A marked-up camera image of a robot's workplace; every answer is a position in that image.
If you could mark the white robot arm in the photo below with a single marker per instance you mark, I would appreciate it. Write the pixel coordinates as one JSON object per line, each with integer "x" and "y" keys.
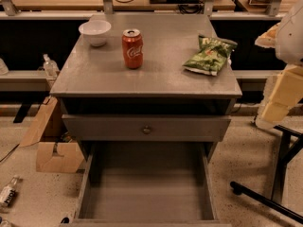
{"x": 289, "y": 38}

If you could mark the open grey middle drawer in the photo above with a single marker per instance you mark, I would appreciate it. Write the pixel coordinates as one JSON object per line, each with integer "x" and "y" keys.
{"x": 146, "y": 184}

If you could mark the clear bottle on floor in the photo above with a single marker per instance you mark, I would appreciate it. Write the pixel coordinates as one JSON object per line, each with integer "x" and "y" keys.
{"x": 8, "y": 192}

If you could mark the green chip bag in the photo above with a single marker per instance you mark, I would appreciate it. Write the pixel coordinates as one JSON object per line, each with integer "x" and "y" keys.
{"x": 213, "y": 55}

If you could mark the red coke can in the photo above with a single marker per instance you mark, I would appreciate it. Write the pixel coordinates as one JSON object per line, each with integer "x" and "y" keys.
{"x": 132, "y": 44}

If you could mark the brown cardboard box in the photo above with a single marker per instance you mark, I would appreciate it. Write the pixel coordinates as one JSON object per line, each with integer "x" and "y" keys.
{"x": 56, "y": 151}

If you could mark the grey drawer cabinet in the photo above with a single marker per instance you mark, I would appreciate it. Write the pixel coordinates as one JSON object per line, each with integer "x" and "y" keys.
{"x": 96, "y": 81}

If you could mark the white bowl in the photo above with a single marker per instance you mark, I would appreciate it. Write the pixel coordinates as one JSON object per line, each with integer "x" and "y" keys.
{"x": 95, "y": 32}

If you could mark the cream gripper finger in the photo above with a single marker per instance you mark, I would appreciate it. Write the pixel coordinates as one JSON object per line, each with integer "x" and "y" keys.
{"x": 268, "y": 38}
{"x": 280, "y": 97}

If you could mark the clear bottle on shelf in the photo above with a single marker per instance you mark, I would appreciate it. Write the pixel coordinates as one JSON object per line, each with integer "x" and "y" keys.
{"x": 51, "y": 68}

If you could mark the closed grey top drawer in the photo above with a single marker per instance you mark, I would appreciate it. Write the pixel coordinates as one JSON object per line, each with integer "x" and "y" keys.
{"x": 183, "y": 128}

